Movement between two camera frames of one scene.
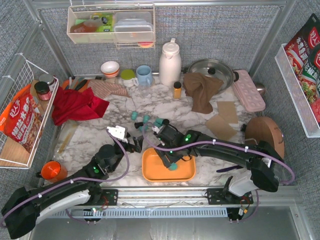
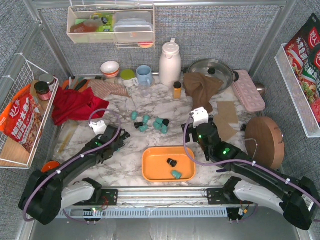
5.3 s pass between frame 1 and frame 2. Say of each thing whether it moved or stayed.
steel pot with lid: stayed
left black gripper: moved
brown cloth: stayed
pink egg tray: stayed
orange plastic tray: stayed
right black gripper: moved
